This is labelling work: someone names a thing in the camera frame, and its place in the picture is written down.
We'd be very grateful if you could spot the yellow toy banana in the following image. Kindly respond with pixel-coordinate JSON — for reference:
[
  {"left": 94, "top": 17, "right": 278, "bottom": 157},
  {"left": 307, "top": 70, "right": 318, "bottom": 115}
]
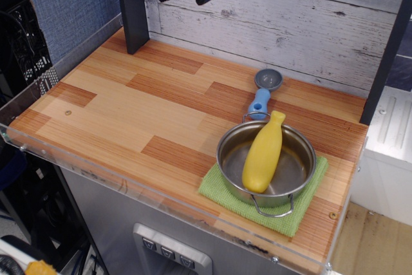
[{"left": 242, "top": 111, "right": 286, "bottom": 193}]

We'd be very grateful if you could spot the silver metal pot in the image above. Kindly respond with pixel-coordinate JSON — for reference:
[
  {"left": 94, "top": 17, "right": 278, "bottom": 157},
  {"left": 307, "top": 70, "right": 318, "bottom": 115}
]
[{"left": 216, "top": 113, "right": 317, "bottom": 214}]

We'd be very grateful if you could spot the black perforated crate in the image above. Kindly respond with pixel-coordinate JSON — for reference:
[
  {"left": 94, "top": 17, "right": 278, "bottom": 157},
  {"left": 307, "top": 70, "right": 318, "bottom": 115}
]
[{"left": 1, "top": 0, "right": 59, "bottom": 97}]

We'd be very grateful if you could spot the green cloth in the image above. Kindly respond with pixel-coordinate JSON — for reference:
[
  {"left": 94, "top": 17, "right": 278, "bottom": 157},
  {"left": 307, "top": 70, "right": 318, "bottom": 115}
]
[{"left": 198, "top": 156, "right": 328, "bottom": 237}]

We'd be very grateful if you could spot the silver button panel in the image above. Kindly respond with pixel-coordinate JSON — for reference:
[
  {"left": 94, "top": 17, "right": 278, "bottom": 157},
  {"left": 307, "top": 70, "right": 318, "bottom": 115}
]
[{"left": 133, "top": 223, "right": 213, "bottom": 274}]

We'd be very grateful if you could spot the yellow black object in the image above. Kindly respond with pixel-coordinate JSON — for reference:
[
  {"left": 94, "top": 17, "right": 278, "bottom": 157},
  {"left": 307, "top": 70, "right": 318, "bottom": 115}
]
[{"left": 24, "top": 260, "right": 57, "bottom": 275}]

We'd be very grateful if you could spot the dark left post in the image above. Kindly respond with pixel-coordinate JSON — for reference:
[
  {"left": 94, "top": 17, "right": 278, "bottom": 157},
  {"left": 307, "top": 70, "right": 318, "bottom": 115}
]
[{"left": 119, "top": 0, "right": 149, "bottom": 55}]

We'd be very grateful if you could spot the dark post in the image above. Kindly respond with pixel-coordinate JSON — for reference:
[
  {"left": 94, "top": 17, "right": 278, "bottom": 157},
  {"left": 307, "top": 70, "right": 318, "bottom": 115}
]
[
  {"left": 359, "top": 0, "right": 411, "bottom": 125},
  {"left": 119, "top": 0, "right": 149, "bottom": 55}
]

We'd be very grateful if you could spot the blue-handled grey spoon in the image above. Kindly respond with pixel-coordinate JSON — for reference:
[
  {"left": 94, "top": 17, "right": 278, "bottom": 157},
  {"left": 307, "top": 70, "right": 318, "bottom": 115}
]
[{"left": 247, "top": 69, "right": 283, "bottom": 120}]

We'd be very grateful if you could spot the dark right post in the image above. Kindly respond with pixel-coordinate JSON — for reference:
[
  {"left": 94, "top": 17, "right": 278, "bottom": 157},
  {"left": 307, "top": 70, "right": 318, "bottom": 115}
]
[{"left": 359, "top": 0, "right": 411, "bottom": 125}]

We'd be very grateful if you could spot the clear acrylic guard rail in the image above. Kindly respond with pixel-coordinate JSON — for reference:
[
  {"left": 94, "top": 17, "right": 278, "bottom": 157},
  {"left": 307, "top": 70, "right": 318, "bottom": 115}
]
[{"left": 1, "top": 30, "right": 365, "bottom": 274}]

